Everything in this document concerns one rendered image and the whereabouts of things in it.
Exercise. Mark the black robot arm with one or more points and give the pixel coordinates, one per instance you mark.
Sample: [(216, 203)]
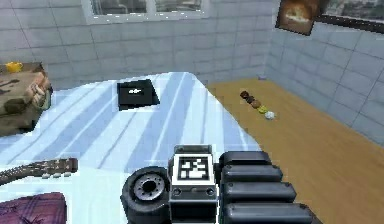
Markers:
[(253, 190)]

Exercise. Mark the blue striped bed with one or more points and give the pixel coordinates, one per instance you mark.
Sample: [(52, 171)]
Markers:
[(133, 133)]

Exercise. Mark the white framed window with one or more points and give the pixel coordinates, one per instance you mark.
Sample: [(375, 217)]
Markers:
[(146, 8)]

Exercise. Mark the orange framed picture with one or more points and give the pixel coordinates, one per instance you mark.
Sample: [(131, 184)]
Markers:
[(297, 15)]

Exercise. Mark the black laptop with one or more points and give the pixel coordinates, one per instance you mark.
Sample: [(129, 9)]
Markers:
[(136, 94)]

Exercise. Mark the brown camouflage pillow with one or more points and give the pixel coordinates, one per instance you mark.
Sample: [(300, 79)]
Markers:
[(20, 100)]

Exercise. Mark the purple checked pillow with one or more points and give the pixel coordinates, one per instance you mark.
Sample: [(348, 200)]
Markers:
[(33, 208)]

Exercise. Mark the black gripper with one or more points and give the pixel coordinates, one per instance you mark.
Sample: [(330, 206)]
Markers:
[(146, 195)]

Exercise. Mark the yellow ball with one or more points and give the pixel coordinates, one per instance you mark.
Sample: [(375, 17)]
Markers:
[(263, 109)]

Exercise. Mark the dark brown ball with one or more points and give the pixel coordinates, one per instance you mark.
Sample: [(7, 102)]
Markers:
[(246, 95)]

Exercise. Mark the yellow cup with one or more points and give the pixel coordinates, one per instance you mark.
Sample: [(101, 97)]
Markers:
[(14, 67)]

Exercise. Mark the dark framed window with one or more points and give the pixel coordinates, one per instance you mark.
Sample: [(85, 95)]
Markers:
[(356, 13)]

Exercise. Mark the small purple object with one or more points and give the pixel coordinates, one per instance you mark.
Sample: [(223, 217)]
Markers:
[(262, 77)]

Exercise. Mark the white ball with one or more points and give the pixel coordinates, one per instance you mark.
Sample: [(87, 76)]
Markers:
[(270, 115)]

